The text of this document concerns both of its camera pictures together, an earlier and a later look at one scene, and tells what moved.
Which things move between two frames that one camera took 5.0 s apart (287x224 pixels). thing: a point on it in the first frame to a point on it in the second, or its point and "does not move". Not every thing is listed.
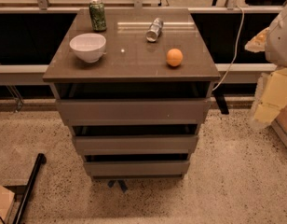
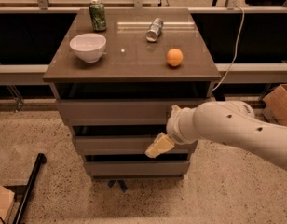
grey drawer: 136,145 does not move
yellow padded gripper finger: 258,43 to 184,124
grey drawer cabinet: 134,84 does not move
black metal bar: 41,159 does not move
